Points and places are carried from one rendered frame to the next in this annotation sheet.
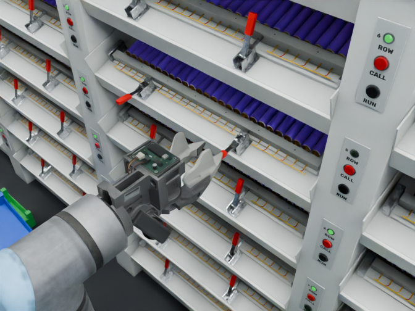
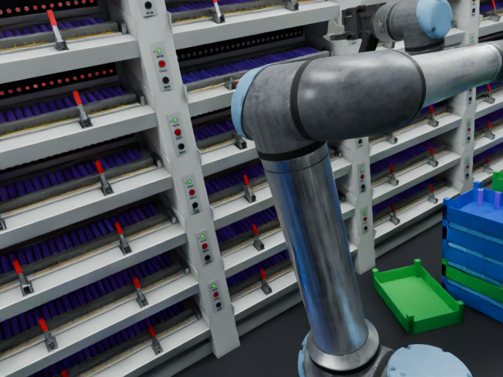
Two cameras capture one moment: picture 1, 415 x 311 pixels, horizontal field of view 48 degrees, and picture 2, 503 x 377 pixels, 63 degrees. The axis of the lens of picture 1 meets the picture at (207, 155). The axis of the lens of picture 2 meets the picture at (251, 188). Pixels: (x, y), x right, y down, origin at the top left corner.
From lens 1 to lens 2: 146 cm
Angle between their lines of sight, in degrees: 61
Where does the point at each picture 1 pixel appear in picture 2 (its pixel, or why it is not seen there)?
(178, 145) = (333, 26)
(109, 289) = (247, 364)
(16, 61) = (29, 215)
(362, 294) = not seen: hidden behind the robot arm
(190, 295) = (289, 277)
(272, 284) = (334, 164)
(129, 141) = (220, 155)
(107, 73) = (194, 98)
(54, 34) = (112, 115)
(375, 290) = not seen: hidden behind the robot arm
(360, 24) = not seen: outside the picture
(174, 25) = (243, 16)
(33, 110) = (58, 276)
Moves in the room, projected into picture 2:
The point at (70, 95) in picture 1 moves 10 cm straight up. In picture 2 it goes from (134, 179) to (124, 146)
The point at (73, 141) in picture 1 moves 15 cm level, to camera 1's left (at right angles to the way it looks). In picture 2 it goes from (141, 244) to (113, 274)
